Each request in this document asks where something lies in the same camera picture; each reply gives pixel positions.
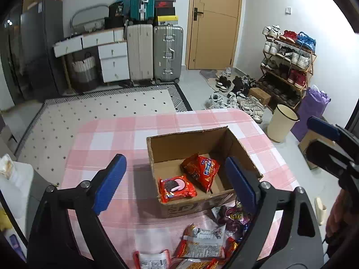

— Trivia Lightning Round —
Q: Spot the wooden door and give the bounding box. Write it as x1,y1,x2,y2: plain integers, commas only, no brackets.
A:
187,0,243,70

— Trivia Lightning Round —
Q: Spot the pink plaid tablecloth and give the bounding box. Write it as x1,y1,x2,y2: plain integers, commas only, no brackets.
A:
60,109,300,269

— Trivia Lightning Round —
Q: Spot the orange white noodle snack packet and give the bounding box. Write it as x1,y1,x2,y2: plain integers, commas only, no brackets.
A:
175,258,219,269
175,223,239,260

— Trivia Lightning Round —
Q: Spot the white desk with drawers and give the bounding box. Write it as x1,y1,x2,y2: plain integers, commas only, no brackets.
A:
53,27,131,83

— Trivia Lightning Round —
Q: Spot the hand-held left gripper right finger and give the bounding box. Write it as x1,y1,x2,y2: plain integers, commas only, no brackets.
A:
224,156,324,269

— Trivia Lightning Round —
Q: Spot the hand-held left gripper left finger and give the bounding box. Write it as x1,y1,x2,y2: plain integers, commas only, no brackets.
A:
26,154,127,269

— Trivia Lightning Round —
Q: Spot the scattered shoes pile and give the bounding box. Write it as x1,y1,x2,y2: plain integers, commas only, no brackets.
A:
206,67,265,124

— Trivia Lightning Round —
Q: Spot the red cookie packet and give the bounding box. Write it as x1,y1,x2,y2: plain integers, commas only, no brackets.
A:
158,175,197,204

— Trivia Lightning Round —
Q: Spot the red white snack packet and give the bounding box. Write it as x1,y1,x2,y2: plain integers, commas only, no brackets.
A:
133,249,171,269

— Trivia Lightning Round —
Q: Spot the wooden shoe rack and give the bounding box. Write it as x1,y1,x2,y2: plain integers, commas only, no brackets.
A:
259,26,317,110

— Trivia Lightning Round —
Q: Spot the white side cabinet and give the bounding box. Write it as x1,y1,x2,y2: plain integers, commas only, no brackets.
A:
0,154,34,220

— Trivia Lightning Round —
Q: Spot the teal suitcase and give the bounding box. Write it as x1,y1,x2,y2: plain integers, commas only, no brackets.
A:
129,0,156,23

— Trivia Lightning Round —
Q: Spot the grey refrigerator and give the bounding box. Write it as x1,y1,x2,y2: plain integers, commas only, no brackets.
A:
20,0,68,96

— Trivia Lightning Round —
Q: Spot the grey door mat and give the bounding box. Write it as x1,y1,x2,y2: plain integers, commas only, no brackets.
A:
199,69,225,90

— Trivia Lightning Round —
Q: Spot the silver suitcase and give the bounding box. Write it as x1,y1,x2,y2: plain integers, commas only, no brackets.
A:
153,25,184,84

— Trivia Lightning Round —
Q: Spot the purple bag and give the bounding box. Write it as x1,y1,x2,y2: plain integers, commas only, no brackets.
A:
290,85,331,142

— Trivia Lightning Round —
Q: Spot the purple snack packet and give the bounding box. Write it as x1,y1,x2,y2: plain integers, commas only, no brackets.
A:
211,199,254,241

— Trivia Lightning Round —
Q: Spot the cream dotted rug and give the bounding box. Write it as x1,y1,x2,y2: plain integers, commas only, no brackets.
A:
14,83,194,188

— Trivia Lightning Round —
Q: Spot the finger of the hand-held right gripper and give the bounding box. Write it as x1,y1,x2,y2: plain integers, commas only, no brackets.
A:
306,140,354,178
306,116,359,153

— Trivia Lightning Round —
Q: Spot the shelved sneakers collection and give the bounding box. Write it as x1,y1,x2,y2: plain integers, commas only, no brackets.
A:
261,25,317,107

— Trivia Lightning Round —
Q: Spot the red orange snack packet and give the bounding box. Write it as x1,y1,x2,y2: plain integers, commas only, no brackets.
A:
180,154,220,193

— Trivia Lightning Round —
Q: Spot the grey white laundry basket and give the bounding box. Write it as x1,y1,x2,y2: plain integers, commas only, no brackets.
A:
69,53,98,86

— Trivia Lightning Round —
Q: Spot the white arched frame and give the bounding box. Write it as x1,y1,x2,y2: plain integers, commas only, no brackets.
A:
70,4,109,33

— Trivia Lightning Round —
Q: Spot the dark printed box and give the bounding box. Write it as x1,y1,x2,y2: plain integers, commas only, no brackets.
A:
109,2,125,17

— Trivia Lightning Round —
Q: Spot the person's right hand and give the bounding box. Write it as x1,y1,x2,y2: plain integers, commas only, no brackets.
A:
326,188,350,232

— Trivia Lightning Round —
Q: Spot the beige slipper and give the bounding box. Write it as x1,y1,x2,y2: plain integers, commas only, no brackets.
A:
315,197,327,218

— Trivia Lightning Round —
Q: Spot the small brown cardboard box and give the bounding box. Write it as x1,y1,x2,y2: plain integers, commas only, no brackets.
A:
248,87,272,105

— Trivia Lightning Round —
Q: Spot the beige suitcase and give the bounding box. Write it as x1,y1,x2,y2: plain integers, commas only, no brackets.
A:
127,24,154,86

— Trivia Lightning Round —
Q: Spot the flat cardboard piece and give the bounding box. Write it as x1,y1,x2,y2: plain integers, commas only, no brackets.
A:
297,130,337,170

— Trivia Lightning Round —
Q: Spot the cream waste bin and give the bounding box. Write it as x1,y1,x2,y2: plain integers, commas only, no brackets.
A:
266,104,300,143

